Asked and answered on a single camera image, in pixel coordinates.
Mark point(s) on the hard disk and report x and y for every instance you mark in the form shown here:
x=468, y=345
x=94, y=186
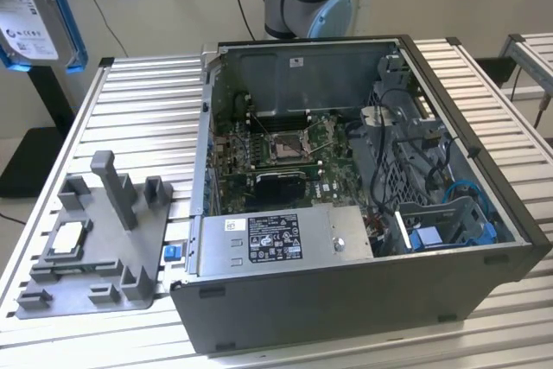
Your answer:
x=30, y=19

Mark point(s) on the grey metal disk bay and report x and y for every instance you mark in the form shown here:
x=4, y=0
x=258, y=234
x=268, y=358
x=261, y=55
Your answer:
x=453, y=213

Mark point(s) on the CPU socket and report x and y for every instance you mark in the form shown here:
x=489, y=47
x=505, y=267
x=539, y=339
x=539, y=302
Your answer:
x=287, y=146

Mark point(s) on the black graphics card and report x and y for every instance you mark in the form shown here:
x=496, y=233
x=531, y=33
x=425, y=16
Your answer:
x=278, y=189

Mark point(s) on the black RAM slot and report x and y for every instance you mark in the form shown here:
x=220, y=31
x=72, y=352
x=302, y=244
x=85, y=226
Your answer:
x=281, y=116

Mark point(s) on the green motherboard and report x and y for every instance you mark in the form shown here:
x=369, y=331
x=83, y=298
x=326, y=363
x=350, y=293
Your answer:
x=332, y=161

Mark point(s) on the silver power supply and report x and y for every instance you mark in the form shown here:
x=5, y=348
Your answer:
x=319, y=235

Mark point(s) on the grey drive cage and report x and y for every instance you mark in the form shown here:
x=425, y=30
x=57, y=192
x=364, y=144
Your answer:
x=410, y=170

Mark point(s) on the blue case latch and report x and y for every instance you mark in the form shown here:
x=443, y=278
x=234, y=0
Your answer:
x=173, y=253

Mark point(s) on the black open PC case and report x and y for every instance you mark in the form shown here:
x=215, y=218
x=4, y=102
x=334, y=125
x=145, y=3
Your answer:
x=324, y=313

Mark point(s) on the blue carrier block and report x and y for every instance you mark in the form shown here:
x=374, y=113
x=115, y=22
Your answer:
x=425, y=239

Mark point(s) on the grey parts rack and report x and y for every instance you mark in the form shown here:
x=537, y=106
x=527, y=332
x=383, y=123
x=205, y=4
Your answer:
x=108, y=252

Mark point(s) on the silver CPU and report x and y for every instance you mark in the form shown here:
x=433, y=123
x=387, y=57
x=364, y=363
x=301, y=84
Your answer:
x=67, y=237

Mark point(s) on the black box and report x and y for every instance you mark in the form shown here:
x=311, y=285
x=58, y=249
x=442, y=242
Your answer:
x=497, y=73

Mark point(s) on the metal slat side table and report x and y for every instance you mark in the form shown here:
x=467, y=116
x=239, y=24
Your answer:
x=535, y=55

